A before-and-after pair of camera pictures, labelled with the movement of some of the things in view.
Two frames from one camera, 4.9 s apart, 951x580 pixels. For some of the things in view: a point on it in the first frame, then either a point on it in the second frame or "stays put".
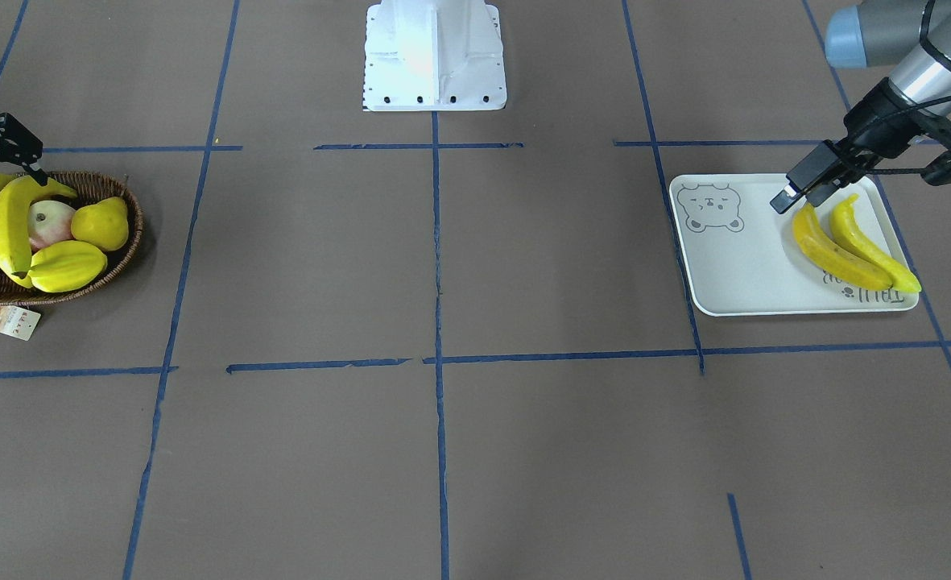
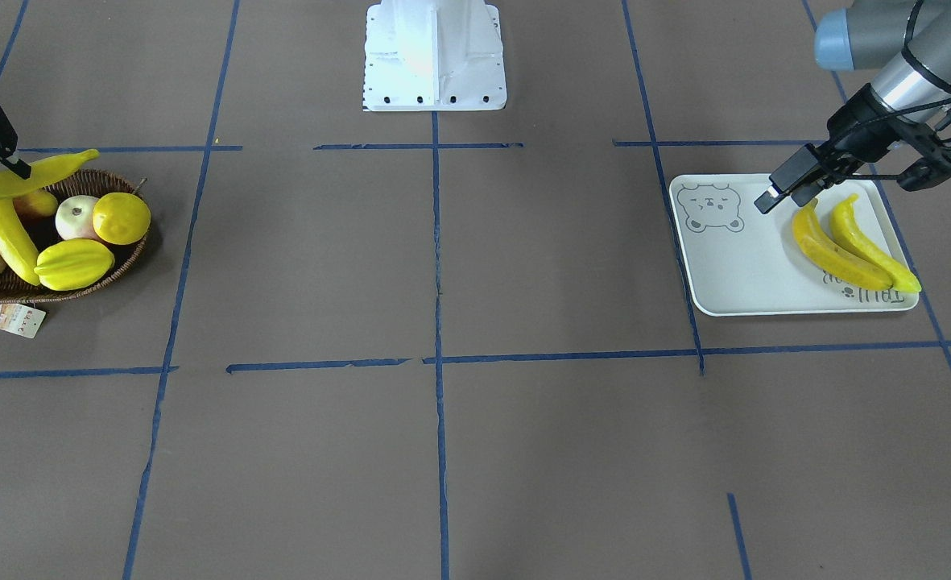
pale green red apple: x=48 y=222 -> x=74 y=217
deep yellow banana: x=812 y=230 stays put
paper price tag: x=13 y=320 stays put
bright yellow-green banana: x=847 y=234 stays put
